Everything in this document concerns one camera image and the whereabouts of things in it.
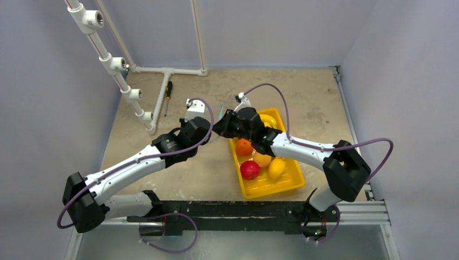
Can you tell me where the yellow banana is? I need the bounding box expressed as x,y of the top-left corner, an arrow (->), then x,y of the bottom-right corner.
260,114 -> 277,129

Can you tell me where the yellow peach with leaf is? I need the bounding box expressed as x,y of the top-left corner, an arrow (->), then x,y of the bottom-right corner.
253,152 -> 272,168

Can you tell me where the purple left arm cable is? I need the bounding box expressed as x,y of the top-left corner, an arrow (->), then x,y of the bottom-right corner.
56,97 -> 215,230

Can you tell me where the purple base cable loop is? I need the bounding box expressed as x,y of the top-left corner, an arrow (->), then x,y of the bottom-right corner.
138,212 -> 199,255

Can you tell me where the black yellow screwdriver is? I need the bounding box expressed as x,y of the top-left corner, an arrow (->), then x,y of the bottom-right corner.
164,81 -> 173,117

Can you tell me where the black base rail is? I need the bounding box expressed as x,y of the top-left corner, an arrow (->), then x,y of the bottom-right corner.
127,191 -> 339,239

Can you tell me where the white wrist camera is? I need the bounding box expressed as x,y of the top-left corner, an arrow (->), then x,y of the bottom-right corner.
234,92 -> 252,112
185,99 -> 206,121

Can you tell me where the clear zip top bag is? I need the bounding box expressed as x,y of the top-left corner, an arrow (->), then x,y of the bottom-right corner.
204,103 -> 225,143

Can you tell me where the red apple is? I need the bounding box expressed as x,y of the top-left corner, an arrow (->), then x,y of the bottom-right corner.
240,160 -> 260,180

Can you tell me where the small yellow mango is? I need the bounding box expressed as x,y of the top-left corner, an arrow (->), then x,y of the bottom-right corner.
267,158 -> 286,180

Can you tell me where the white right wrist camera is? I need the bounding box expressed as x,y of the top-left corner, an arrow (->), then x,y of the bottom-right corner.
234,92 -> 252,112

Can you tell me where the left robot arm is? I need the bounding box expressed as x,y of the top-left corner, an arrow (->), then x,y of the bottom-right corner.
57,116 -> 213,233

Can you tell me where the white pvc pipe frame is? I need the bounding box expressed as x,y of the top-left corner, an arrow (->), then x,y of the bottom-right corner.
65,0 -> 208,135

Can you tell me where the yellow plastic tray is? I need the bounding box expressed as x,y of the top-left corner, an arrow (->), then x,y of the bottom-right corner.
228,108 -> 306,200

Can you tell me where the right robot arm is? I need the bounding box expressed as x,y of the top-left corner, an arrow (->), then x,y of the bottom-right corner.
213,107 -> 371,220

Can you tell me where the orange fruit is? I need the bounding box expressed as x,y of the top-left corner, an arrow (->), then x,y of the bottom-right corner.
235,139 -> 254,156

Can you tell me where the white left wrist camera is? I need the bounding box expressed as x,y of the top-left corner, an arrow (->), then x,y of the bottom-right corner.
185,99 -> 206,121

